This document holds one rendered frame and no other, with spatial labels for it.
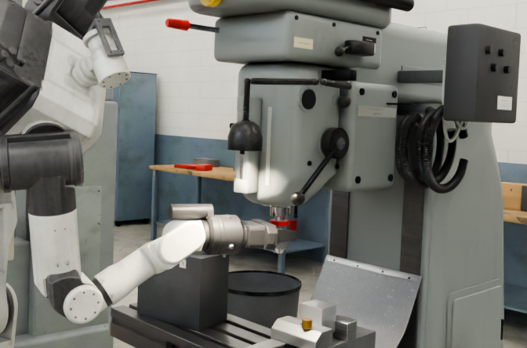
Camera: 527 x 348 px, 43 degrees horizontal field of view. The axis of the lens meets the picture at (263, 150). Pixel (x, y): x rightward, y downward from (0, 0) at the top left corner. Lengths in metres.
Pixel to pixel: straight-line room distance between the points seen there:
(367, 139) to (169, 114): 7.46
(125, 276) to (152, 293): 0.43
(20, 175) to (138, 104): 7.59
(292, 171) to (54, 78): 0.53
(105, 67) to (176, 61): 7.55
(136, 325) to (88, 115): 0.68
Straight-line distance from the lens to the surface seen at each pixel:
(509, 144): 5.89
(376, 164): 1.63
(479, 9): 6.12
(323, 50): 1.47
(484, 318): 2.01
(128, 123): 8.79
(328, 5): 1.47
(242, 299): 3.44
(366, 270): 1.87
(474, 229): 1.93
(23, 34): 1.44
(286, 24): 1.40
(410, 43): 1.75
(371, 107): 1.60
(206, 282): 1.75
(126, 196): 8.86
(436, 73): 1.64
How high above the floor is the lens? 1.51
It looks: 3 degrees down
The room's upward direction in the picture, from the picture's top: 2 degrees clockwise
